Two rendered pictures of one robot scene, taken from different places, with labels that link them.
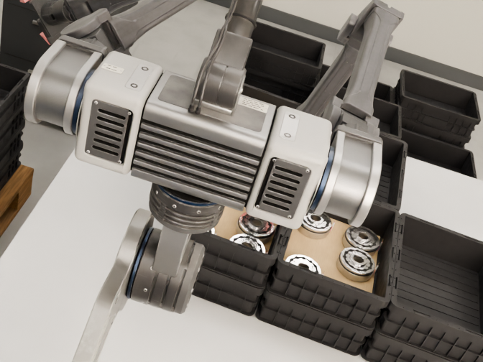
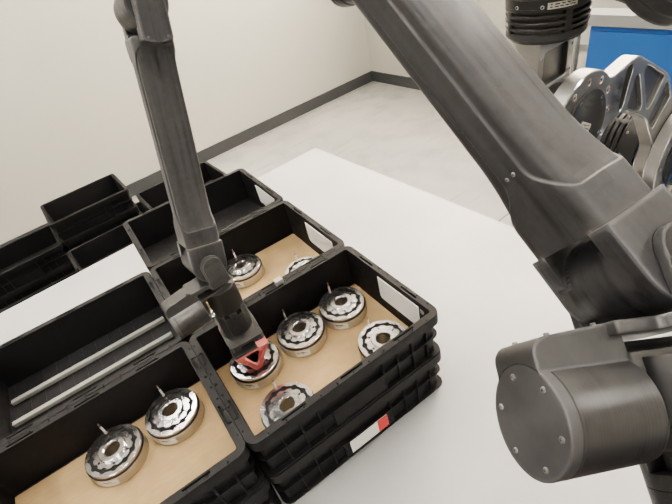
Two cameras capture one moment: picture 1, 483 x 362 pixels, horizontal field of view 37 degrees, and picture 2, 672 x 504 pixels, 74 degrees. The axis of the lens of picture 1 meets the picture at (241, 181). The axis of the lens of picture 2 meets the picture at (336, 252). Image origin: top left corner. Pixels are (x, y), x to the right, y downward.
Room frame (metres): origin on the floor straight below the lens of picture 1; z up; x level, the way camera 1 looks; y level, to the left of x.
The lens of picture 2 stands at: (1.79, 0.56, 1.55)
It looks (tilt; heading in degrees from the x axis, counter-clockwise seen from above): 38 degrees down; 241
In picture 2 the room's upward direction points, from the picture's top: 14 degrees counter-clockwise
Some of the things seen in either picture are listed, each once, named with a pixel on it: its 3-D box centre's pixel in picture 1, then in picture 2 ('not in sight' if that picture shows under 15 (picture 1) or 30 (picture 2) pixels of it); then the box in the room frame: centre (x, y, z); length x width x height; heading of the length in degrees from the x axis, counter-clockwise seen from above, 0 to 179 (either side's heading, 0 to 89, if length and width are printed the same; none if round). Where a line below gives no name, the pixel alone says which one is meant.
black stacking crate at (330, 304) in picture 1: (336, 251); (252, 276); (1.55, -0.31, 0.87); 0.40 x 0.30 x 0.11; 177
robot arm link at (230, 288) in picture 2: not in sight; (219, 296); (1.68, -0.08, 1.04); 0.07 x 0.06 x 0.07; 1
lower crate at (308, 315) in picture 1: (323, 277); not in sight; (1.55, -0.31, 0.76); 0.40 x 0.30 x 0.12; 177
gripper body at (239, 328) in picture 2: not in sight; (234, 318); (1.67, -0.08, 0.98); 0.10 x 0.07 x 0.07; 83
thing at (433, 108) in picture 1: (422, 131); not in sight; (3.30, -0.79, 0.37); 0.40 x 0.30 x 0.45; 91
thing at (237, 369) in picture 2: not in sight; (254, 359); (1.67, -0.08, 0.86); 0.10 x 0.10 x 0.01
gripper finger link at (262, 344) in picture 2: not in sight; (249, 348); (1.67, -0.06, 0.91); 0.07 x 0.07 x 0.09; 83
